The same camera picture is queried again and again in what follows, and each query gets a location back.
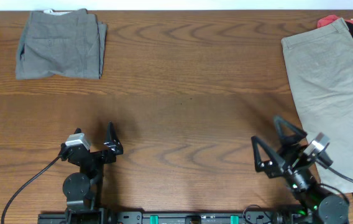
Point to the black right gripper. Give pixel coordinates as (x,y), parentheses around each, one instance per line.
(293,160)

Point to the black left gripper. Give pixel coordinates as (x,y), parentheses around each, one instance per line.
(114,149)

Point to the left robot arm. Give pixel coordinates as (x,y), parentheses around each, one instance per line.
(83,189)

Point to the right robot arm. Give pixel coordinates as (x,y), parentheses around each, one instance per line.
(319,203)

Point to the folded grey shorts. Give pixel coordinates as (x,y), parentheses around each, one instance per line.
(70,44)

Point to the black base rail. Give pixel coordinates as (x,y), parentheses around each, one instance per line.
(246,217)

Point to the khaki beige shorts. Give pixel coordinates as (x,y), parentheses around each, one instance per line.
(319,66)

